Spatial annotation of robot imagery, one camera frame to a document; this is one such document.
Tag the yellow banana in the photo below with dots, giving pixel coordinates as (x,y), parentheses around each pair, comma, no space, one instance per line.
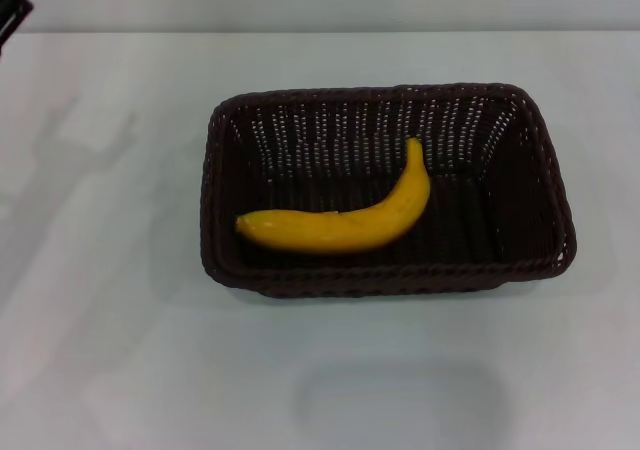
(340,230)

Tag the dark brown woven basket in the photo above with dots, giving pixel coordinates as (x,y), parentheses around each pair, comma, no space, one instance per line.
(490,220)

